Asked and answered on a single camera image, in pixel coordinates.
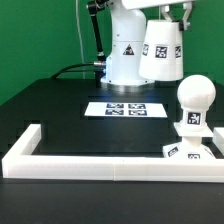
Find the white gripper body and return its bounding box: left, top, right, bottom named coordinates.
left=121, top=0, right=194, bottom=10

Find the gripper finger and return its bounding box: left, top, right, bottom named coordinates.
left=160, top=5, right=173, bottom=21
left=179, top=1, right=193, bottom=31

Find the white lamp shade cone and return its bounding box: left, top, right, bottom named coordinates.
left=139, top=20, right=183, bottom=81

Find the white lamp bulb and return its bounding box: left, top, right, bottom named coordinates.
left=177, top=75, right=216, bottom=131

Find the white lamp base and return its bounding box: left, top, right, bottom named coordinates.
left=163, top=121, right=215, bottom=160

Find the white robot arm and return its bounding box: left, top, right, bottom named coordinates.
left=101, top=0, right=195, bottom=91

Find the paper sheet with markers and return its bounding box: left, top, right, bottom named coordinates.
left=85, top=102, right=167, bottom=118

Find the white U-shaped fence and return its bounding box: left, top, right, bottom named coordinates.
left=2, top=124, right=224, bottom=183

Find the thin white cable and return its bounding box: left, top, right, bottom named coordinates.
left=75, top=0, right=86, bottom=79

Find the black cable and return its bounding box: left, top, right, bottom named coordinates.
left=50, top=61, right=108, bottom=80

